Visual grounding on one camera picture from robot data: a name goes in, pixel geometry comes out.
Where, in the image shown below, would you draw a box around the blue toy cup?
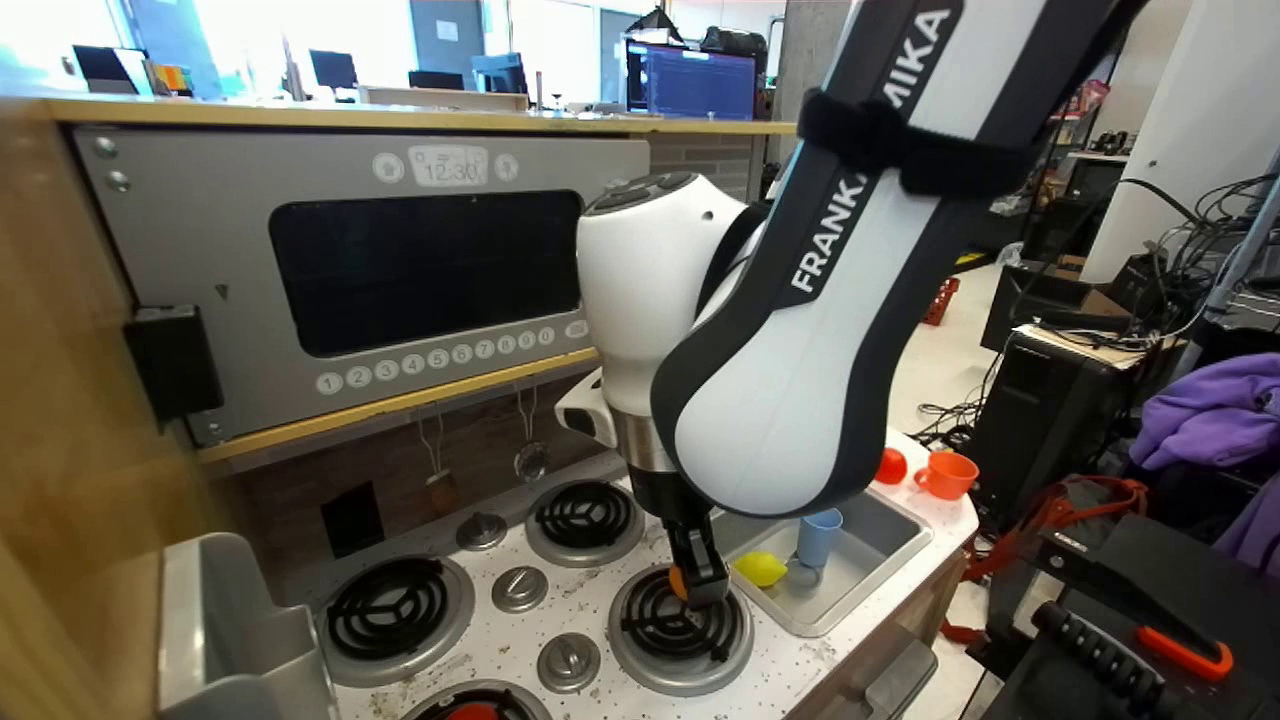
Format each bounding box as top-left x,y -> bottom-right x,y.
791,502 -> 853,583

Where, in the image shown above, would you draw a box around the yellow toy lemon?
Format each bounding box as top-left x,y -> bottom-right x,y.
732,549 -> 791,595

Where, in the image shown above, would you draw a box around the grey plastic bin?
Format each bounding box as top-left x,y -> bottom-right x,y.
156,529 -> 339,720

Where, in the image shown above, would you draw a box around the black floor cable tangle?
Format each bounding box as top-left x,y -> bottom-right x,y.
910,371 -> 995,451

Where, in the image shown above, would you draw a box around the orange-red toy cup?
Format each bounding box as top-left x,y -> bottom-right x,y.
917,447 -> 985,502

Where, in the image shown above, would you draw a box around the grey round stove knob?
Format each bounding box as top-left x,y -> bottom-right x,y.
486,565 -> 552,616
452,507 -> 510,556
531,628 -> 605,696

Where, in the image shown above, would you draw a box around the orange floor object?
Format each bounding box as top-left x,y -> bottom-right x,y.
918,273 -> 963,332

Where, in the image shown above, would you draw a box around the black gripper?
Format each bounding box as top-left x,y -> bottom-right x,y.
632,468 -> 734,616

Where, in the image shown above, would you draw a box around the blue computer screen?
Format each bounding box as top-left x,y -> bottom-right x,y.
623,41 -> 764,122

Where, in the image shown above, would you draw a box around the purple cloth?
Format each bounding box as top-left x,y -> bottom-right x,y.
1123,347 -> 1280,574

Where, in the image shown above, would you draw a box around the black computer tower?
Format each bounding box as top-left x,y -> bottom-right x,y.
974,314 -> 1190,536

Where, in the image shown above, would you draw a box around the grey metal sink basin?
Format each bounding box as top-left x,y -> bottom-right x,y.
712,483 -> 937,638

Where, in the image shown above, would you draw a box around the small dark monitor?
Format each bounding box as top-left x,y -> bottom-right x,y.
68,41 -> 134,97
303,43 -> 364,97

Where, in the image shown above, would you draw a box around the red toy object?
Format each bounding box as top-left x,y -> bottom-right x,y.
442,691 -> 517,720

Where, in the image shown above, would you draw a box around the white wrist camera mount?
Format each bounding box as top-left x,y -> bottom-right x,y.
552,367 -> 628,451

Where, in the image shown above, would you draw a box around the black square wall outlet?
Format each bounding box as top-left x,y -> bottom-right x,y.
317,481 -> 389,558

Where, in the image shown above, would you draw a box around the clamp with orange handle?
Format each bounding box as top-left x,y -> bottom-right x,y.
1031,595 -> 1241,704

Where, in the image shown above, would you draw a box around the wooden toy kitchen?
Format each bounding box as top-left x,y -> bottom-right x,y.
0,90 -> 985,720

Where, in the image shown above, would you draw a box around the metal wall hook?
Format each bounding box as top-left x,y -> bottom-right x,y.
417,416 -> 457,516
510,390 -> 552,483

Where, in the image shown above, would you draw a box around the black clip on panel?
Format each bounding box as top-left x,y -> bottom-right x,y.
118,301 -> 226,428

